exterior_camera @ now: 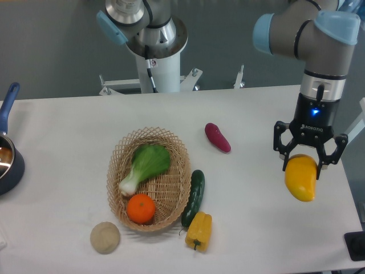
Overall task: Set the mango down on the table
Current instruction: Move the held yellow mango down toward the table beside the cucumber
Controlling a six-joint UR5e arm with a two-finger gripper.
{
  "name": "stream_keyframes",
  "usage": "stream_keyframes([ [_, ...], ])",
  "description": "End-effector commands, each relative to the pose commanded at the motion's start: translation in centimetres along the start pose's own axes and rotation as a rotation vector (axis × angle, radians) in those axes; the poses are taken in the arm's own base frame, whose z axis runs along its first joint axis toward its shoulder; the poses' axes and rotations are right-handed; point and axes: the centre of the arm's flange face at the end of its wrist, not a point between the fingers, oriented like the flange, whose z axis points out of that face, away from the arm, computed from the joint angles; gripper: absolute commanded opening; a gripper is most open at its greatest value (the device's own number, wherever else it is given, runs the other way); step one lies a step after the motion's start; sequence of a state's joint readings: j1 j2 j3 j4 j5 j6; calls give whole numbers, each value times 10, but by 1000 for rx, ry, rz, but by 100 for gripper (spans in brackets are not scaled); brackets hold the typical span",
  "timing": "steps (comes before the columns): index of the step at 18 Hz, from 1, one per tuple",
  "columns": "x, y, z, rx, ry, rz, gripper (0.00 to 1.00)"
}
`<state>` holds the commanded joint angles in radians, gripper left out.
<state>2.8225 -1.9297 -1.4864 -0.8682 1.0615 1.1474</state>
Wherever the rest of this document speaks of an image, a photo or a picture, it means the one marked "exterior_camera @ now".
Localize yellow bell pepper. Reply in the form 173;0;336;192
185;211;212;252

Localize woven wicker basket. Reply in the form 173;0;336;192
107;127;192;232

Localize green bok choy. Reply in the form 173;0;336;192
119;144;171;196

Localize dark green cucumber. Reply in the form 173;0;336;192
181;170;205;228

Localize orange fruit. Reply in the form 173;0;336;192
127;194;156;224

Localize purple sweet potato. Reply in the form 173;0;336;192
205;123;231;153

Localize black cable on pedestal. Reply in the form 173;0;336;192
144;45;159;94

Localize blue saucepan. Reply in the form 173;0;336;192
1;82;25;195

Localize yellow mango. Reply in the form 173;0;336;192
285;154;317;202

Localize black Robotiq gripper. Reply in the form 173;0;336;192
273;94;348;179

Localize white metal frame right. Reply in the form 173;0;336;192
344;98;365;145

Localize beige round bun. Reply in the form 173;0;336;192
90;221;120;255

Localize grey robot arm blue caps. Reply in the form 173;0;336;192
96;1;360;170

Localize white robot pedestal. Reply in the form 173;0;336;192
98;15;246;96

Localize black device at table edge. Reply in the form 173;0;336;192
344;231;365;261

